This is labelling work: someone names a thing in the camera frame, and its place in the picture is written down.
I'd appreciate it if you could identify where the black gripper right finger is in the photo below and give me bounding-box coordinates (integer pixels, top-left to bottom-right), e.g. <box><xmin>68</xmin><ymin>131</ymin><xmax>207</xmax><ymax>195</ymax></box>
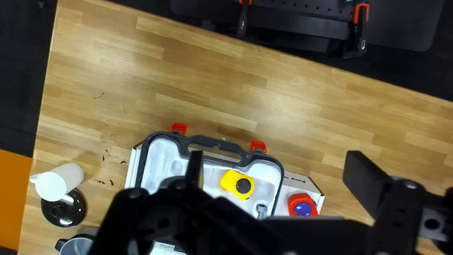
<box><xmin>343</xmin><ymin>148</ymin><xmax>453</xmax><ymax>255</ymax></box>

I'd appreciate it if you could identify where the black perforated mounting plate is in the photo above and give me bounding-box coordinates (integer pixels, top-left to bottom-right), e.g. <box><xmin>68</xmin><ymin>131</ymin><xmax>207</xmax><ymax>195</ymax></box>
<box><xmin>169</xmin><ymin>0</ymin><xmax>448</xmax><ymax>53</ymax></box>

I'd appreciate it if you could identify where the white cardboard box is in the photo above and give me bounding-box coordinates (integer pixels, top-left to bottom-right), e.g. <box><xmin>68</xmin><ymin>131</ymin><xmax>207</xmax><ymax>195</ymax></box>
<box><xmin>124</xmin><ymin>140</ymin><xmax>327</xmax><ymax>223</ymax></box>

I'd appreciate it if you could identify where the grey pot with black rim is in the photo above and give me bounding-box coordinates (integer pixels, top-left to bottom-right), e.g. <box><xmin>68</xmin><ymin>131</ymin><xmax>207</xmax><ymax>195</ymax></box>
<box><xmin>54</xmin><ymin>225</ymin><xmax>104</xmax><ymax>255</ymax></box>

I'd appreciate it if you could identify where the red and blue toy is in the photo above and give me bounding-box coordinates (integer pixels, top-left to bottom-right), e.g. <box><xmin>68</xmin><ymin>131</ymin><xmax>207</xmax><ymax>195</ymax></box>
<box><xmin>286</xmin><ymin>191</ymin><xmax>320</xmax><ymax>219</ymax></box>

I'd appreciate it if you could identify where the white cup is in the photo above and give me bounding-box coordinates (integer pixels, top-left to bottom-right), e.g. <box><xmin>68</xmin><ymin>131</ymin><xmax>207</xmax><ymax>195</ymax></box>
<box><xmin>30</xmin><ymin>161</ymin><xmax>87</xmax><ymax>204</ymax></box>

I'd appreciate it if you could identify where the grey toy tool case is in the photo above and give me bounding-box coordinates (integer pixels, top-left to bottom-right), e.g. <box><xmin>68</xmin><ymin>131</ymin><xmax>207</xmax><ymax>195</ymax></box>
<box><xmin>135</xmin><ymin>121</ymin><xmax>286</xmax><ymax>223</ymax></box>

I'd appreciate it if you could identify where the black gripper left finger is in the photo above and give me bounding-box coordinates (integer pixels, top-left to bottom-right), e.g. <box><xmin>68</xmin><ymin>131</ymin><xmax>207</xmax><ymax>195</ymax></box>
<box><xmin>90</xmin><ymin>148</ymin><xmax>267</xmax><ymax>255</ymax></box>

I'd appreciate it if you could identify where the orange panel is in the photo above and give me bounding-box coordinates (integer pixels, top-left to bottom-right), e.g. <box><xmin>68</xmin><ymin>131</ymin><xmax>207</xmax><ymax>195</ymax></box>
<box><xmin>0</xmin><ymin>147</ymin><xmax>36</xmax><ymax>252</ymax></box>

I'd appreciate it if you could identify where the black round lid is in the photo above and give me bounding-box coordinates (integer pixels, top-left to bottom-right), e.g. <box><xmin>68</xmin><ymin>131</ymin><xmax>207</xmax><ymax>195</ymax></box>
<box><xmin>40</xmin><ymin>188</ymin><xmax>88</xmax><ymax>228</ymax></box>

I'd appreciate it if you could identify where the orange and black clamp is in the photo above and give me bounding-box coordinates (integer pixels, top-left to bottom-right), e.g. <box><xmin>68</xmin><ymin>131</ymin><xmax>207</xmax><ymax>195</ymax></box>
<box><xmin>235</xmin><ymin>0</ymin><xmax>255</xmax><ymax>39</ymax></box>
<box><xmin>343</xmin><ymin>1</ymin><xmax>373</xmax><ymax>59</ymax></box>

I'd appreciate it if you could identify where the yellow toy with black button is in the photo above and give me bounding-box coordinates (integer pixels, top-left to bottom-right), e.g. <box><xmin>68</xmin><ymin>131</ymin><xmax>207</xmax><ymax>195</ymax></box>
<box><xmin>220</xmin><ymin>168</ymin><xmax>258</xmax><ymax>202</ymax></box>

